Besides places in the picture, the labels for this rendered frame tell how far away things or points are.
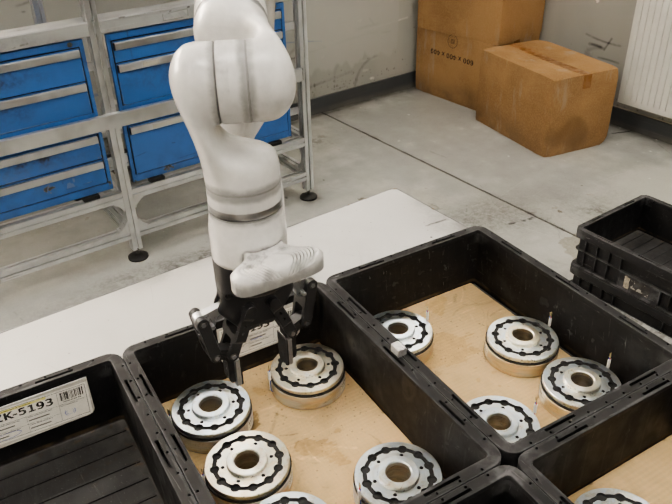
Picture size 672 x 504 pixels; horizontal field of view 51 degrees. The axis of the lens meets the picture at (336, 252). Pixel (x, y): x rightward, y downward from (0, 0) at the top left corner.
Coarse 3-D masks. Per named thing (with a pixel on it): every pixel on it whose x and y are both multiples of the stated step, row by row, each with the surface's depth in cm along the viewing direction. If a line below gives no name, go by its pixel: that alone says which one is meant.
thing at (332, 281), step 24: (432, 240) 112; (456, 240) 113; (504, 240) 112; (384, 264) 107; (528, 264) 107; (336, 288) 102; (576, 288) 100; (360, 312) 97; (384, 336) 92; (648, 336) 91; (408, 360) 88; (432, 384) 84; (624, 384) 84; (456, 408) 81; (600, 408) 80; (552, 432) 77; (504, 456) 76
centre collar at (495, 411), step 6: (492, 408) 89; (498, 408) 89; (480, 414) 89; (486, 414) 89; (492, 414) 89; (498, 414) 89; (504, 414) 89; (510, 414) 88; (486, 420) 88; (510, 420) 88; (516, 420) 88; (510, 426) 87; (516, 426) 87; (498, 432) 86; (504, 432) 86; (510, 432) 86; (516, 432) 87
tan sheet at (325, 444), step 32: (256, 384) 100; (352, 384) 99; (256, 416) 94; (288, 416) 94; (320, 416) 94; (352, 416) 94; (384, 416) 94; (288, 448) 89; (320, 448) 89; (352, 448) 89; (320, 480) 85; (352, 480) 85
